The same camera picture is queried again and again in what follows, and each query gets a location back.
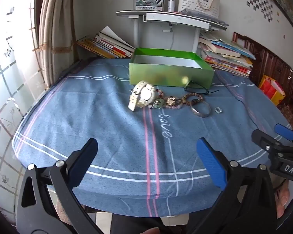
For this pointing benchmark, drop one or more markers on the leaning row of books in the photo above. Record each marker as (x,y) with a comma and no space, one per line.
(107,45)

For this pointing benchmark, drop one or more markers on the green cardboard box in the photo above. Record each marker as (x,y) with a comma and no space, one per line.
(161,78)

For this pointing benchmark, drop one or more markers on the carved wooden bench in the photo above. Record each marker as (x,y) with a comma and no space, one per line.
(268,58)

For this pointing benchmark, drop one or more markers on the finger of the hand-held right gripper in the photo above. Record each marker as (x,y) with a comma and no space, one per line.
(284,131)
(261,137)

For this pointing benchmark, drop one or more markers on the framed wall picture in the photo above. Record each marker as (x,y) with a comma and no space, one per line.
(288,2)

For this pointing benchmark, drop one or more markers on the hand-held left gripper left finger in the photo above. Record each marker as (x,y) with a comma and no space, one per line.
(85,156)

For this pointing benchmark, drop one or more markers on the checkered wall stickers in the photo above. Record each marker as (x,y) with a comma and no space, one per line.
(260,2)

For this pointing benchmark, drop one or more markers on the beige curtain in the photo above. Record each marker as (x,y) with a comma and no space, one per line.
(56,29)

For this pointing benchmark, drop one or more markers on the white desk shelf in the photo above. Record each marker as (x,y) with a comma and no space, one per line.
(175,19)

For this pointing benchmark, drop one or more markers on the pile of books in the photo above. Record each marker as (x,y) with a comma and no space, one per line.
(224,56)

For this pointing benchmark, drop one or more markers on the person's right hand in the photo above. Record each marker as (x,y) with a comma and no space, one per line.
(283,195)

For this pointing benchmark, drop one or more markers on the blue plaid cloth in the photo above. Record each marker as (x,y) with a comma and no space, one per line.
(88,117)

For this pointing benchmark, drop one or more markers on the dark plastic folder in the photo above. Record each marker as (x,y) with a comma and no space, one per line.
(202,14)

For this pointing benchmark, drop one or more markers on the white wrist watch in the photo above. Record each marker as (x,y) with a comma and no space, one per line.
(145,95)

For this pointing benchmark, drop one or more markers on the yellow red gift bag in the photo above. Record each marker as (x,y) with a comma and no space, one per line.
(271,90)

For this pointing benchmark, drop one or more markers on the frosted window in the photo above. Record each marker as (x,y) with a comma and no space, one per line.
(12,78)

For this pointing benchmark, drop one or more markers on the white paper bag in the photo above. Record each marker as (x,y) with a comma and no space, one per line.
(190,0)

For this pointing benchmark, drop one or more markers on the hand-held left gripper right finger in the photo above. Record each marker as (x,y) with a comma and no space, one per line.
(210,161)

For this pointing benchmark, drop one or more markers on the silver bangle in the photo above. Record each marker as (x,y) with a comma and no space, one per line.
(202,114)

